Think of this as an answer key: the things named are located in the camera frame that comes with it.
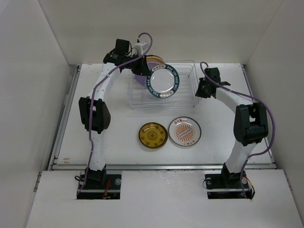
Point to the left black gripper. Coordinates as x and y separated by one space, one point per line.
142 69

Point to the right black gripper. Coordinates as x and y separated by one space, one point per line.
199 93

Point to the white wire dish rack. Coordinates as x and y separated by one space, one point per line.
140 97

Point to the white blue rimmed plate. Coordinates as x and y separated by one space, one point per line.
163 82

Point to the white orange sunburst plate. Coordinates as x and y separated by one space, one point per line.
184 131

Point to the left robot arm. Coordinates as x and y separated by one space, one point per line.
94 113

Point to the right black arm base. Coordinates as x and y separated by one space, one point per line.
218 188

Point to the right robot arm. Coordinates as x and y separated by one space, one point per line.
250 122

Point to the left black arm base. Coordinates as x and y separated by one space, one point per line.
110 190

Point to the purple plate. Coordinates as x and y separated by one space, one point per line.
142 79

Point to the tan plate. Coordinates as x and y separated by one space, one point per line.
154 59

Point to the metal table edge rail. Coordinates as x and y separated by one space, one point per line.
137 167

